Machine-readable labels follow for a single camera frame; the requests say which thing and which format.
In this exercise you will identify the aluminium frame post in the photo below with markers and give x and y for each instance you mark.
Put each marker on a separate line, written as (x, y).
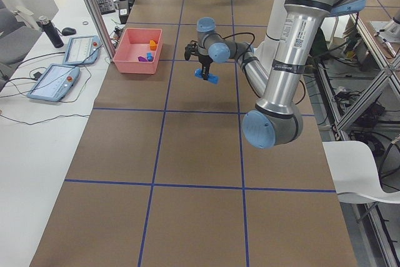
(100, 26)

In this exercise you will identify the long blue toy block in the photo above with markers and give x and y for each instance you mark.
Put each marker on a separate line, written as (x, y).
(207, 77)

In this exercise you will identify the black computer mouse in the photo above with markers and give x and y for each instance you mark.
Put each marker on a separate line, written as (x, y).
(68, 31)

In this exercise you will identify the orange toy block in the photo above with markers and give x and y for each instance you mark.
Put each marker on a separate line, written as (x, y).
(153, 45)

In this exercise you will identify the upper teach pendant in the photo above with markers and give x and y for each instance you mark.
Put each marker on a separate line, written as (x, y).
(82, 50)

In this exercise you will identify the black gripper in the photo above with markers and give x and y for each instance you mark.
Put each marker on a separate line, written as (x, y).
(205, 60)

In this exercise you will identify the lower teach pendant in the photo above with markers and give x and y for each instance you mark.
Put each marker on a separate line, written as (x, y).
(54, 83)

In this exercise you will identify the black keyboard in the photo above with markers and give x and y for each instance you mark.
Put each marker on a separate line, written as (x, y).
(106, 6)

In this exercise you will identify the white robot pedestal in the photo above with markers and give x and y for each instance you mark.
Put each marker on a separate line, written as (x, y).
(274, 29)

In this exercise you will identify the white chair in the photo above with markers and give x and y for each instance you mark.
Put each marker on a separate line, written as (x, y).
(354, 173)

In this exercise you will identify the black water bottle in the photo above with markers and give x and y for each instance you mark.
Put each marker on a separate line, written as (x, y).
(51, 32)

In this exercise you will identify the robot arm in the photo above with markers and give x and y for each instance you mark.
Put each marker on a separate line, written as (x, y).
(274, 70)

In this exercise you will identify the pink plastic box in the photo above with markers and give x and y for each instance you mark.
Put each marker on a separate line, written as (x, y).
(133, 43)

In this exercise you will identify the small blue toy block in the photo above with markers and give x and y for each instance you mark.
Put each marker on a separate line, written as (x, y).
(149, 57)

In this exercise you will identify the purple toy block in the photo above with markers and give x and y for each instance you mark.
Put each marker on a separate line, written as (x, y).
(142, 59)

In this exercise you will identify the teach pendant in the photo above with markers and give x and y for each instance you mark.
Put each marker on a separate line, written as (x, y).
(54, 83)
(82, 50)

